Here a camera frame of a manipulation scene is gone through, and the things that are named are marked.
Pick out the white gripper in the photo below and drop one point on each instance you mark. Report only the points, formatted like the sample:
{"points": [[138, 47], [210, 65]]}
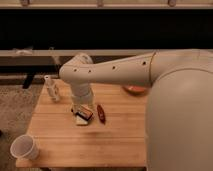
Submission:
{"points": [[78, 101]]}

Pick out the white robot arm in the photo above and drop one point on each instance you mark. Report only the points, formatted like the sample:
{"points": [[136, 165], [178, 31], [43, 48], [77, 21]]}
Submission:
{"points": [[179, 111]]}

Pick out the orange ceramic bowl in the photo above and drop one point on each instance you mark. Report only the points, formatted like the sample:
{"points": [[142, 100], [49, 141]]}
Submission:
{"points": [[134, 90]]}

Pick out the brown chocolate bar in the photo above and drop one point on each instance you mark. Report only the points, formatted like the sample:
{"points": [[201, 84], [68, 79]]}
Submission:
{"points": [[82, 112]]}

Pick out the white plastic bottle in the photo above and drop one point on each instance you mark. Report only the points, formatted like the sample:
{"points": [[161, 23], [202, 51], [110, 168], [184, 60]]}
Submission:
{"points": [[52, 88]]}

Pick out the black table leg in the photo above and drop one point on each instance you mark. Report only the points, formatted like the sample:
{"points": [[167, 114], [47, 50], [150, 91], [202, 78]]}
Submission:
{"points": [[29, 78]]}

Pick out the white paper cup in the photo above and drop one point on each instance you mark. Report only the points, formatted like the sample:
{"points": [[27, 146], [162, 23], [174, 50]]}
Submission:
{"points": [[24, 147]]}

